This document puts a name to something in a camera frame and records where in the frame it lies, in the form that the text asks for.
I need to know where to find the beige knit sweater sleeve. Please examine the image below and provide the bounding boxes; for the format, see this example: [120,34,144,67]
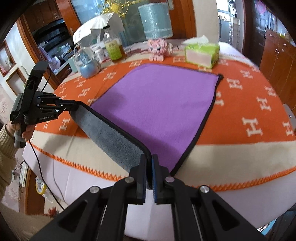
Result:
[0,125,17,199]

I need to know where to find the wooden cabinet with shelves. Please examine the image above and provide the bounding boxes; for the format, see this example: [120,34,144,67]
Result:
[259,11,296,110]

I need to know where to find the orange H-pattern tablecloth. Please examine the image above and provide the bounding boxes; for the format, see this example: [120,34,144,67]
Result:
[23,52,296,229]

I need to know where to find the black cable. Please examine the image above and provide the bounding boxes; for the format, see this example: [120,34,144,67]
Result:
[28,69,65,212]

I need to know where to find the blue snow globe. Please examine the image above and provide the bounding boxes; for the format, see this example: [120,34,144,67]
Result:
[74,46,101,79]

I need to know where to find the bottle with green label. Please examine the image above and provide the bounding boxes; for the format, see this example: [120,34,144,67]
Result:
[103,25,126,63]

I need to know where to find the purple and grey towel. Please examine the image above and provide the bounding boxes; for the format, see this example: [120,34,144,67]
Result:
[70,64,223,175]

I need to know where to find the green tissue box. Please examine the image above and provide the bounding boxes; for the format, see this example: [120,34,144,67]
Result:
[182,35,220,69]

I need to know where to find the light blue lamp shade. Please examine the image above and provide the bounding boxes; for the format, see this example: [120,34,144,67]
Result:
[138,2,174,40]

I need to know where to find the gold ornament decoration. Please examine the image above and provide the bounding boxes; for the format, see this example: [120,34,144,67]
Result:
[101,0,147,18]

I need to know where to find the person's left hand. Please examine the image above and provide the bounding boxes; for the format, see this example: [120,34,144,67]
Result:
[5,120,36,142]

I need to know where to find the pink block pig toy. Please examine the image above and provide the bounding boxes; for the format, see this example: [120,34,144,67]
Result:
[147,38,173,62]

